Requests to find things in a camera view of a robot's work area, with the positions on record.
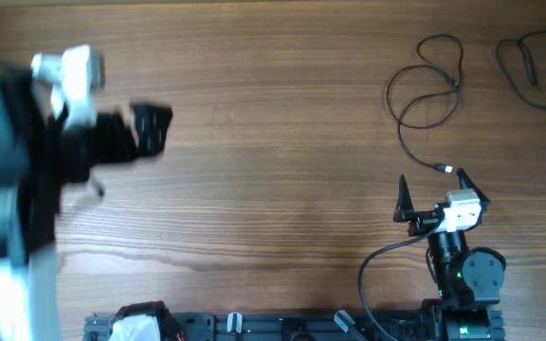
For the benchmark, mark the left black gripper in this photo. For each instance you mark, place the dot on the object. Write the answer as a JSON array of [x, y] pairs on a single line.
[[152, 136]]

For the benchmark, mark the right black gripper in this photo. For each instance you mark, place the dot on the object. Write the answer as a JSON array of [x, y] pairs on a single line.
[[428, 218]]

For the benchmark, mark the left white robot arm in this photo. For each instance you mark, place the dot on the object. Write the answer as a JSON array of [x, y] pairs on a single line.
[[39, 156]]

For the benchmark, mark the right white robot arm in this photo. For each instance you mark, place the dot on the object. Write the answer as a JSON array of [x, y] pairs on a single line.
[[469, 280]]

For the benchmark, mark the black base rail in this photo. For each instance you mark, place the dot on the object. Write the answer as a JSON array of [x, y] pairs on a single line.
[[296, 327]]

